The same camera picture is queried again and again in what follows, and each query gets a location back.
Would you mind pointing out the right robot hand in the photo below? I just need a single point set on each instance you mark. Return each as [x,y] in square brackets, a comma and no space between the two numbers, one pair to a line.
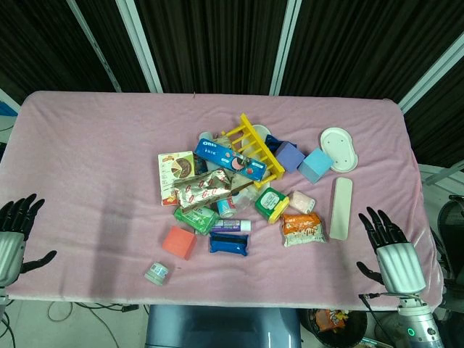
[397,260]

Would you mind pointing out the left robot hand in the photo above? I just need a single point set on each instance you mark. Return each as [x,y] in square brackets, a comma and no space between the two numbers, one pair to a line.
[9,250]

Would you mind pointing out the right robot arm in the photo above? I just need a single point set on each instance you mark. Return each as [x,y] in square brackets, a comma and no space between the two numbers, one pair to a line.
[420,319]

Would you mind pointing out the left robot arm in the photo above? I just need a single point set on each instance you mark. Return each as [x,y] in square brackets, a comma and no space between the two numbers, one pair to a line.
[2,304]

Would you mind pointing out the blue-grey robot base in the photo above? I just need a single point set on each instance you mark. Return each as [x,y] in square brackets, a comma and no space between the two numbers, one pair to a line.
[223,328]

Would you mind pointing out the orange snack bag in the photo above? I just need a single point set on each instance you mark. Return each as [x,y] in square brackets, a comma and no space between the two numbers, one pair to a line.
[302,229]

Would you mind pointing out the clear plastic packaged brush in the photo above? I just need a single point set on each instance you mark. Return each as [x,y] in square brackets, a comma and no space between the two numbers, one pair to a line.
[243,197]

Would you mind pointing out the black office chair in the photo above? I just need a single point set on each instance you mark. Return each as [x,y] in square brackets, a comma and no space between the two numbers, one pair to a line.
[451,239]

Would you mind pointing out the white long rectangular tray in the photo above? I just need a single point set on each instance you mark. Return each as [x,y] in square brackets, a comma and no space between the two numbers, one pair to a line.
[341,209]

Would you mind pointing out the black waste bin with wrappers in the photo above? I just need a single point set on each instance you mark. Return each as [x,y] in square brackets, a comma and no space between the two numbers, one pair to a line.
[335,328]

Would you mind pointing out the pink wrapped snack pack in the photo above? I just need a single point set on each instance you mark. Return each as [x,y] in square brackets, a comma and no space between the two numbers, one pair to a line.
[301,201]

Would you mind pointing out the light blue foam cube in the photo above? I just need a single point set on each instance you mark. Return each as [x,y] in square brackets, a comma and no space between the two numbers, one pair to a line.
[314,165]

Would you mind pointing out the pink tablecloth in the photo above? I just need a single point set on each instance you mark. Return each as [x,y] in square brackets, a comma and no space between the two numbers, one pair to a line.
[108,174]

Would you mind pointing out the white oval soap dish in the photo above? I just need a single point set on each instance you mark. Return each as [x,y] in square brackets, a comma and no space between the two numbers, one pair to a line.
[339,148]

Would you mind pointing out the green container with yellow lid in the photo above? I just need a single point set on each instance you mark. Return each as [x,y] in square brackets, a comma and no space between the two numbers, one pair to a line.
[270,204]

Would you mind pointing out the purple foam cube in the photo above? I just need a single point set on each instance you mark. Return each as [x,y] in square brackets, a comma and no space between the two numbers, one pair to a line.
[289,156]

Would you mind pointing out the small white labelled jar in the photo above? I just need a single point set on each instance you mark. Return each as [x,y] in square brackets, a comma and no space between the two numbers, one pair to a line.
[157,273]

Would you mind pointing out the purple white glue stick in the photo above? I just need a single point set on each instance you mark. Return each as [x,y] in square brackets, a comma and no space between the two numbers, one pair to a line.
[232,226]

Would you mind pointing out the blue black snack pouch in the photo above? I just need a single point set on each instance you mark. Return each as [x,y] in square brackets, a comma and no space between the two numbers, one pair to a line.
[228,243]

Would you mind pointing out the orange-red foam block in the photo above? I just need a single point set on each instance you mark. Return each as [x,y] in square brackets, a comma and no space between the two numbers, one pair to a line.
[179,242]

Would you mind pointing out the dark blue folded packet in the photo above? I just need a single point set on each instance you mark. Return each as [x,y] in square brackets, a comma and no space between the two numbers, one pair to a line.
[272,143]

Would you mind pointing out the small blue white can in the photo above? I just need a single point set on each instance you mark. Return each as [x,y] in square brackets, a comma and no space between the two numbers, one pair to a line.
[227,209]

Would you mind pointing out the cream pizza picture box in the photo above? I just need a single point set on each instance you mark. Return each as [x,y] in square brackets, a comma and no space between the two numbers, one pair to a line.
[174,170]

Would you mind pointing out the yellow plastic rack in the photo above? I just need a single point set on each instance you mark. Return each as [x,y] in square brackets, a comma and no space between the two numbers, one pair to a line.
[253,145]

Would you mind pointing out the white round bowl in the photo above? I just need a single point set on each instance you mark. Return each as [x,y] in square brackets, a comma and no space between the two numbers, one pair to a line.
[261,133]

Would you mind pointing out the green wet wipes pack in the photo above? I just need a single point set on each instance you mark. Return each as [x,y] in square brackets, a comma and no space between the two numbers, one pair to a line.
[195,218]

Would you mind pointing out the blue Oreo cookie box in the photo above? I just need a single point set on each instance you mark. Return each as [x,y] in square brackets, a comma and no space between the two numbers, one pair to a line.
[229,160]

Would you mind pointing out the red white snack packet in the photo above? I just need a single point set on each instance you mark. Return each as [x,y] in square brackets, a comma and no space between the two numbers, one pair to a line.
[203,190]

